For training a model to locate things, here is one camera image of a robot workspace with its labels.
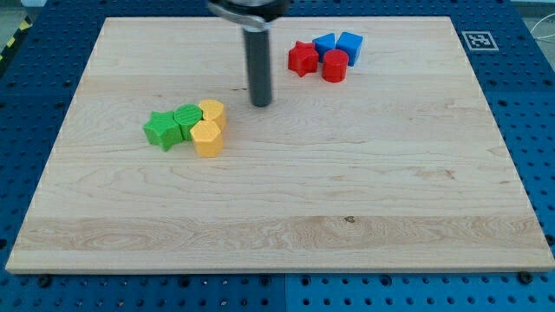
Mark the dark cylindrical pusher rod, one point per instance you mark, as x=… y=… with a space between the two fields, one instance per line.
x=258 y=66

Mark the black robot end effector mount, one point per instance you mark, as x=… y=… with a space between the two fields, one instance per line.
x=251 y=15

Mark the red star block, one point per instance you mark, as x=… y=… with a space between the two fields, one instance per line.
x=303 y=58

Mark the blue block left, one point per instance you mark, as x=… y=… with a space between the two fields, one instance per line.
x=323 y=44

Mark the red cylinder block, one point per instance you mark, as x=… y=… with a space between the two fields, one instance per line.
x=335 y=63

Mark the yellow rounded block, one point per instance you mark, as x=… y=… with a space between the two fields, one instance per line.
x=215 y=111

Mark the blue cube block right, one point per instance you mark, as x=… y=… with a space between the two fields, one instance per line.
x=351 y=44

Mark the green cylinder block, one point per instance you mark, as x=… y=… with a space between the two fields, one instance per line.
x=187 y=116

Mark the yellow hexagon block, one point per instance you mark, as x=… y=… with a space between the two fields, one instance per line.
x=207 y=138

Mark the green star block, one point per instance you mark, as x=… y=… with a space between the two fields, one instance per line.
x=162 y=130

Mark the wooden board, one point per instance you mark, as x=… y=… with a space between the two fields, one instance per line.
x=400 y=167

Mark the white fiducial marker tag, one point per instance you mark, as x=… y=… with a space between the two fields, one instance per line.
x=479 y=41

